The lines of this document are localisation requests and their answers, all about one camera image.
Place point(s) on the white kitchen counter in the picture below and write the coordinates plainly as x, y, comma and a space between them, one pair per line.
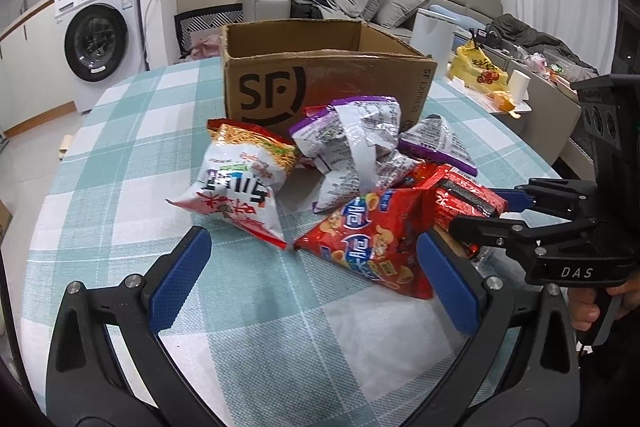
30, 57

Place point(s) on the white bin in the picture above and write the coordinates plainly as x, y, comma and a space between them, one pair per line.
432, 42

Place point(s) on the red chip packet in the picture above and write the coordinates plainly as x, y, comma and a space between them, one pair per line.
370, 232

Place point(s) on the large purple snack packet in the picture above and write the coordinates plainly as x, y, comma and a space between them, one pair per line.
345, 142

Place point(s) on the pink cloth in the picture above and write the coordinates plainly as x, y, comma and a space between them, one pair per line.
205, 47

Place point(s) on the dark clothes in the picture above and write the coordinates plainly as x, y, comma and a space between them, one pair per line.
305, 4

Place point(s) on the yellow plastic bag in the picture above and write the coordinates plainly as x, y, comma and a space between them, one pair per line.
475, 67

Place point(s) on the red black snack packet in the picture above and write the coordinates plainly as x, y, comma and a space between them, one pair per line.
460, 192

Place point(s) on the brown cardboard box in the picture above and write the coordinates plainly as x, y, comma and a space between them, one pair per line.
350, 77

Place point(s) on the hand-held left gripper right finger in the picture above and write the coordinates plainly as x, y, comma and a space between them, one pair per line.
445, 277

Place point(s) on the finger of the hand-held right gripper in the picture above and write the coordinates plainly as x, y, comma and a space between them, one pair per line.
505, 200
480, 229

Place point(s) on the person's right hand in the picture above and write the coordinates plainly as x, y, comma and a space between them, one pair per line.
582, 312

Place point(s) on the white paper roll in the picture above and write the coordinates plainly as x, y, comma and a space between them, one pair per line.
518, 86

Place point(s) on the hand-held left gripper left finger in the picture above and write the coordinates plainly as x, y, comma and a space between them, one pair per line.
180, 277

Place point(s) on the white washing machine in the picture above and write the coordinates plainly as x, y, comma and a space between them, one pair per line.
100, 42

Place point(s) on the person's right forearm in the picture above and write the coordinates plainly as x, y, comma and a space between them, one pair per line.
622, 357

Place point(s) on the small purple snack packet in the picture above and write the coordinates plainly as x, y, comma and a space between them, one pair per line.
440, 142

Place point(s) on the teal checked tablecloth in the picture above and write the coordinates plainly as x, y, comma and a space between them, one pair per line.
150, 147

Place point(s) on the white noodle snack packet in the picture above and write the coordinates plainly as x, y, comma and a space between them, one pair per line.
235, 187

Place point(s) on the dark jacket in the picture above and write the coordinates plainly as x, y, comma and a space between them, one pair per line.
535, 39

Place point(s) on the grey hoodie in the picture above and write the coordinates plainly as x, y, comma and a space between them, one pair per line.
340, 2

